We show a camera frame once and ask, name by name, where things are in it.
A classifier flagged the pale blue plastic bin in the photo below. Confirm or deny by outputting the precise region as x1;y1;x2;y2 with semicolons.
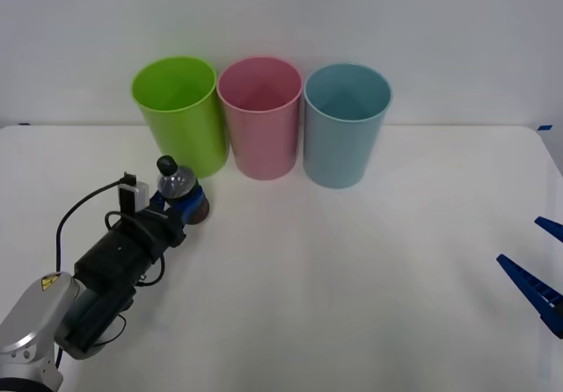
302;62;393;190

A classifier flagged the green plastic bin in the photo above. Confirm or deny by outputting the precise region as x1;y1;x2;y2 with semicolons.
130;55;229;179

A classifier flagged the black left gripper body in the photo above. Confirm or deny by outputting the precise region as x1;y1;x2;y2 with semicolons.
72;207;186;295

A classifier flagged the small dark plastic bottle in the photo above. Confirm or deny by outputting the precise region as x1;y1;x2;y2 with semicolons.
156;155;212;227

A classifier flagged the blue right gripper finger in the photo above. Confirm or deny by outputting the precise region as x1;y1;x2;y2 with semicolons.
533;216;563;243
496;253;563;339

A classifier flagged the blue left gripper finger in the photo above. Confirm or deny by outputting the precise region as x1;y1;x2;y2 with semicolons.
169;185;208;227
148;188;173;214

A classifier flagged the pink plastic bin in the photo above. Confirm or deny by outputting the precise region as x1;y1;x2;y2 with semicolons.
216;55;303;181

